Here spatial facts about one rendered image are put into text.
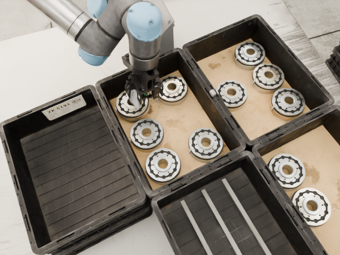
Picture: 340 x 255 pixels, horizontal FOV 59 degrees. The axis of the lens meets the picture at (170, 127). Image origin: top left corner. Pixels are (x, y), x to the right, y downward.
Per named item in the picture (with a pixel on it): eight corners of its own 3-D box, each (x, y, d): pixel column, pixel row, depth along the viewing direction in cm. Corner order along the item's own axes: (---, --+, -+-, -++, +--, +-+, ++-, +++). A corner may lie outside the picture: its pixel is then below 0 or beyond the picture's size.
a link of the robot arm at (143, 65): (124, 42, 74) (153, 33, 76) (124, 55, 78) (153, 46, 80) (136, 64, 71) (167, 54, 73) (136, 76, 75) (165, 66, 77)
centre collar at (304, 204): (298, 200, 81) (299, 200, 80) (314, 194, 82) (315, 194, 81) (308, 218, 79) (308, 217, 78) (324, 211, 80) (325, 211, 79)
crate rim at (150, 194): (95, 86, 94) (93, 82, 92) (179, 50, 99) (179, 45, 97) (149, 201, 78) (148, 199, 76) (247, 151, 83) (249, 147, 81)
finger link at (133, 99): (132, 119, 93) (137, 100, 85) (125, 104, 95) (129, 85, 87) (141, 116, 94) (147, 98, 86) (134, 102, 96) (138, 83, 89)
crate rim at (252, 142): (179, 50, 99) (179, 45, 97) (256, 17, 104) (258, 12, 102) (247, 151, 83) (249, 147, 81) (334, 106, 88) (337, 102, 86)
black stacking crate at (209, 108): (102, 102, 103) (94, 83, 92) (179, 69, 107) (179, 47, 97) (153, 207, 87) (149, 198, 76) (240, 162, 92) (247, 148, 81)
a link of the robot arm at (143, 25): (152, -6, 67) (169, 18, 63) (151, 31, 76) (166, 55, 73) (119, 2, 65) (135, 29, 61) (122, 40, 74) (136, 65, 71)
